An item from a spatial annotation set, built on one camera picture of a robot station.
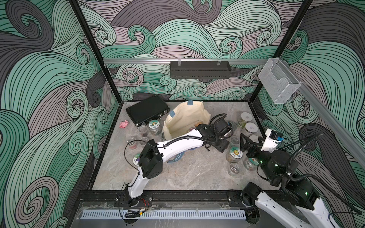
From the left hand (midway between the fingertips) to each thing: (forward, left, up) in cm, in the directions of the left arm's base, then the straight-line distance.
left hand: (223, 141), depth 76 cm
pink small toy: (+21, +65, -14) cm, 70 cm away
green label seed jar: (+24, -22, -9) cm, 34 cm away
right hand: (-5, -7, +14) cm, 16 cm away
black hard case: (+33, +49, -12) cm, 60 cm away
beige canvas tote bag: (+23, +22, -9) cm, 33 cm away
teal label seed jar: (+15, +41, -10) cm, 45 cm away
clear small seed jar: (+15, +49, -12) cm, 53 cm away
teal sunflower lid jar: (-4, -8, -10) cm, 13 cm away
